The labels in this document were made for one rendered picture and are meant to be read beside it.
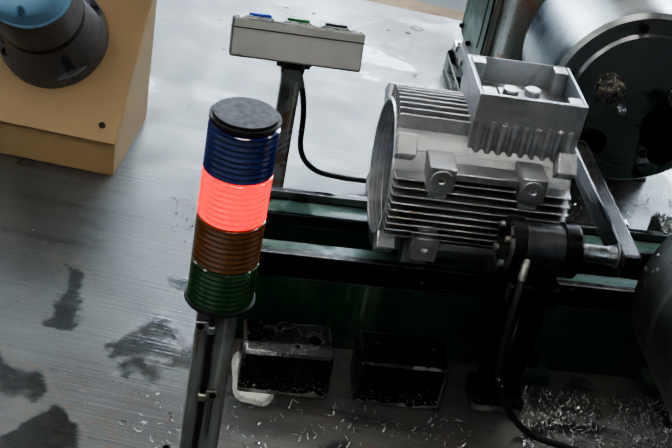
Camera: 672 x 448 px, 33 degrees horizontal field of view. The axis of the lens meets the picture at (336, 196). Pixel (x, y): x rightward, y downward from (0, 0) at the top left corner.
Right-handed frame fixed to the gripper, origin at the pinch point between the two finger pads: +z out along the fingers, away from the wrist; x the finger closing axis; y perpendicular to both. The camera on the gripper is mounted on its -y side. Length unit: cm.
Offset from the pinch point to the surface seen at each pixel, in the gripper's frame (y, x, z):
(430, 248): 24, -37, 37
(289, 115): 8.0, -9.2, 22.4
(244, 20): 8.4, -13.6, 8.4
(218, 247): 12, -67, 22
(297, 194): 8.8, -24.0, 29.5
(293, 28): 13.6, -12.3, 11.6
